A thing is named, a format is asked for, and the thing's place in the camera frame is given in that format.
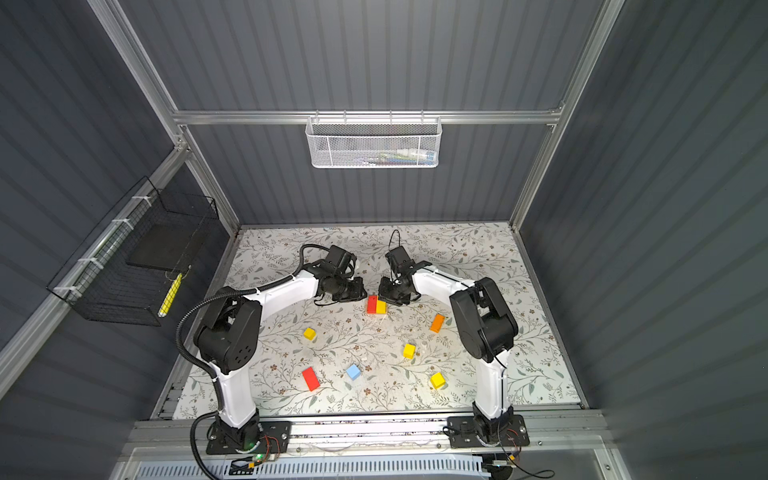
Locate red block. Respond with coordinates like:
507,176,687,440
366,295,378,315
302,367,320,392

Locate light blue cube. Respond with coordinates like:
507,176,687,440
346,365,361,380

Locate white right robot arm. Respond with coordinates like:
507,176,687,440
379,262,530,448

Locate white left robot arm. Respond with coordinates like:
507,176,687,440
177,270,367,455

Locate orange block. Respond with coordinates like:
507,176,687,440
429,314,445,333

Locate yellow cube lower right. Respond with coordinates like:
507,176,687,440
429,372,446,390

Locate pens in white basket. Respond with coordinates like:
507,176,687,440
355,148,438,167

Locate white perforated vent panel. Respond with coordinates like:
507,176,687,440
131,454,493,480

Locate yellow marker pen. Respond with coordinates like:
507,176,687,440
157,273,184,318

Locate black flat pad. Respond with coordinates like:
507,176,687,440
126,224,206,273

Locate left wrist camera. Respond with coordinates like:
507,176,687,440
324,245,357,278

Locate white wire mesh basket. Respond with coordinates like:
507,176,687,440
305,119,443,169

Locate aluminium mounting rail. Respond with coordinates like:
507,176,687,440
119,409,612,460

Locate black wire basket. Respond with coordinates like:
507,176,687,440
47,179,219,327

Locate black corrugated cable conduit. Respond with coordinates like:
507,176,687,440
175,242,331,480

